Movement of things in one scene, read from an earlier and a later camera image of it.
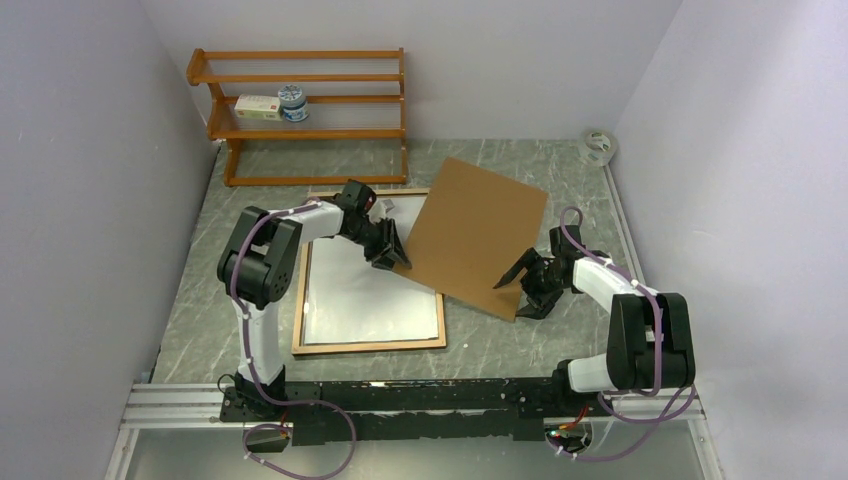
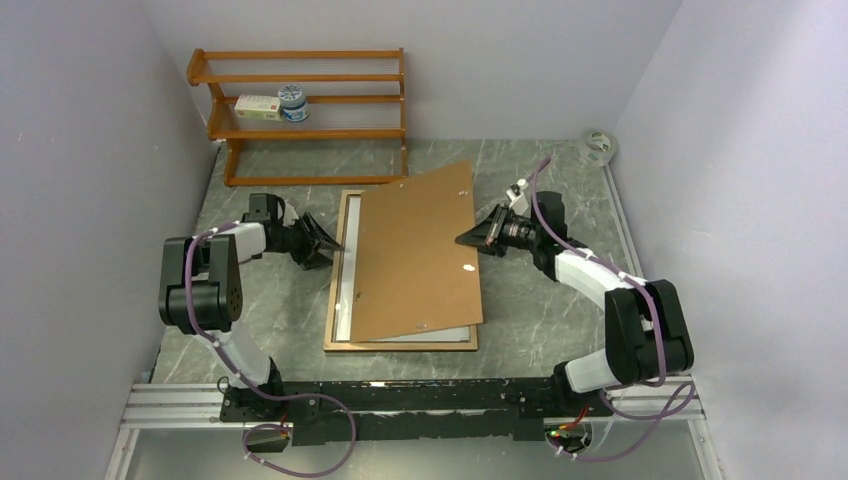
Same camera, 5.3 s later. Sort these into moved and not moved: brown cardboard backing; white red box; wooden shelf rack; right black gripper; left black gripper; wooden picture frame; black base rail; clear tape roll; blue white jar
Moved: left black gripper; brown cardboard backing; wooden picture frame; right black gripper
Not moved: white red box; clear tape roll; wooden shelf rack; black base rail; blue white jar
